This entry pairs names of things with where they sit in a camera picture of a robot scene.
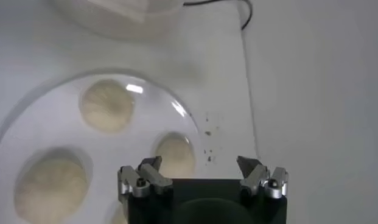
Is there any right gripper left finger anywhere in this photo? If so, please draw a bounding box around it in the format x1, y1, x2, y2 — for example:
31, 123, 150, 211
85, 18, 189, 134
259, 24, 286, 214
117, 155, 174, 198

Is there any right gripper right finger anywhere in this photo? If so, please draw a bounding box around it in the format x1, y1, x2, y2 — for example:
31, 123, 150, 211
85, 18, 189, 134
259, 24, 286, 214
236, 155, 289, 200

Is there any white steamed baozi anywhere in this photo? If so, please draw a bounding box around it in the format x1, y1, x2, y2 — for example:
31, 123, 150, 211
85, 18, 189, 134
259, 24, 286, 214
13, 152, 89, 224
79, 79, 135, 134
111, 204, 128, 224
153, 133, 196, 180

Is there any stainless steel steamer pot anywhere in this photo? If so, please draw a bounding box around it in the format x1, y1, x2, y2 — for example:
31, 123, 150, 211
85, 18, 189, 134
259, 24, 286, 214
50, 0, 189, 42

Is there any white round plate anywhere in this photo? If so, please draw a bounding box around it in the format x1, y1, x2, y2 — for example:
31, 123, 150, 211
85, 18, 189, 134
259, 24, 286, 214
0, 68, 203, 224

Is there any black cooker power cord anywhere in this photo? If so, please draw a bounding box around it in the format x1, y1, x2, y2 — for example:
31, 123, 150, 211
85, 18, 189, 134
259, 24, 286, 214
182, 0, 254, 31

